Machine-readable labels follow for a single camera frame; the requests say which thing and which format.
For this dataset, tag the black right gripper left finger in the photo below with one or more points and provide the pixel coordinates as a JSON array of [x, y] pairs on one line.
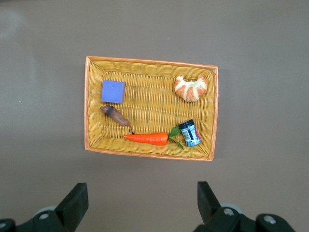
[[62, 212]]

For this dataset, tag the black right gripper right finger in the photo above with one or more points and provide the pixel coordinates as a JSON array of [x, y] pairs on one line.
[[217, 217]]

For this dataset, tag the small blue labelled can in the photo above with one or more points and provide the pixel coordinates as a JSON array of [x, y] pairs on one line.
[[190, 134]]

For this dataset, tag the orange toy carrot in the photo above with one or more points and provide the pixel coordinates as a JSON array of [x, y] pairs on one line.
[[147, 138]]

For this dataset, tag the brown toy root vegetable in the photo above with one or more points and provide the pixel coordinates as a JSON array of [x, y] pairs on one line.
[[117, 115]]

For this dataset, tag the brown table cover mat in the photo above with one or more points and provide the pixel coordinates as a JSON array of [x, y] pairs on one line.
[[36, 96]]

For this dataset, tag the toy croissant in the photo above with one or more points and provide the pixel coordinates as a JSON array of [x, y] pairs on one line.
[[190, 90]]

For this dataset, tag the flat orange wicker tray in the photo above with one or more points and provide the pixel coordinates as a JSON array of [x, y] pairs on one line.
[[149, 106]]

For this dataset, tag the purple foam cube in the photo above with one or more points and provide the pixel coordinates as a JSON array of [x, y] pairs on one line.
[[112, 91]]

